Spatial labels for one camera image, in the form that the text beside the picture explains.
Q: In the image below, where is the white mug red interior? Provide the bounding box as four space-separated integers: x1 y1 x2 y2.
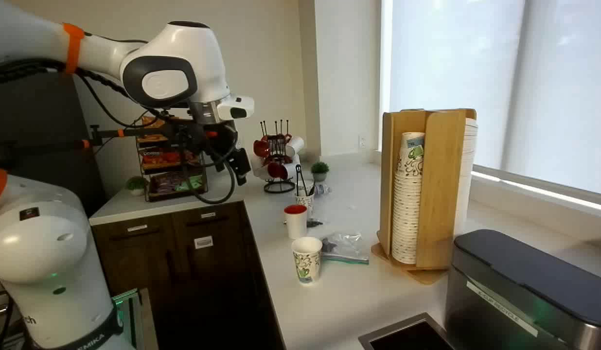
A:
283 204 307 239

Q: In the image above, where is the patterned paper cup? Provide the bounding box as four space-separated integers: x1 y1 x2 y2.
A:
291 237 322 285

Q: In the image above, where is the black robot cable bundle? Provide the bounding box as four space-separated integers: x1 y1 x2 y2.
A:
0 58 238 206

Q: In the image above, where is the stainless steel bin black lid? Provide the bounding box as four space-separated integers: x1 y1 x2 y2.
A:
445 229 601 350

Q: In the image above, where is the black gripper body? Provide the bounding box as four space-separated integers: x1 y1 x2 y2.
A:
200 120 250 184

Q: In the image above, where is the small potted plant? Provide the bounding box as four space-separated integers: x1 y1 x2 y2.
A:
126 174 147 194
310 161 328 182

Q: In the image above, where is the dark wooden cabinet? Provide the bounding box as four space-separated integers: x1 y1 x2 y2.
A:
93 202 283 350

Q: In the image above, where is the snack rack with packets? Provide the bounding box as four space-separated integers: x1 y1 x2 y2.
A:
135 134 205 202

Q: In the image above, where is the clear plastic zip bag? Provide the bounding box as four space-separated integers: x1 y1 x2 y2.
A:
320 231 369 264

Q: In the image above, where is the wooden paper cup dispenser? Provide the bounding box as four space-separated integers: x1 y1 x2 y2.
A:
375 108 476 272

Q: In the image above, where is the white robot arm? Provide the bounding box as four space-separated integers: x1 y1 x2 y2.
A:
0 0 254 350

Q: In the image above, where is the mug tree with red mugs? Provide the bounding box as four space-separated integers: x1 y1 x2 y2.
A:
252 118 305 194

